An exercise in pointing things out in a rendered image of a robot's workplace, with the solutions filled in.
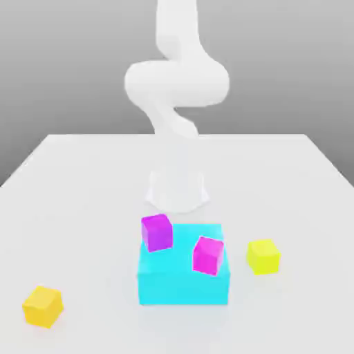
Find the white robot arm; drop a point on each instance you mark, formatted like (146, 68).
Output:
(177, 83)

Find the small purple cube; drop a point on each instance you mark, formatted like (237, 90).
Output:
(156, 233)

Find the small magenta cube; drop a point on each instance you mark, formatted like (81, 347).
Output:
(207, 257)

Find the small lemon yellow cube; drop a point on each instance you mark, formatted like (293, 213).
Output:
(263, 257)

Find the small golden yellow cube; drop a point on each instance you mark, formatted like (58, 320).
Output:
(42, 307)

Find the large cyan box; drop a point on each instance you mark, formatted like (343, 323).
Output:
(177, 287)

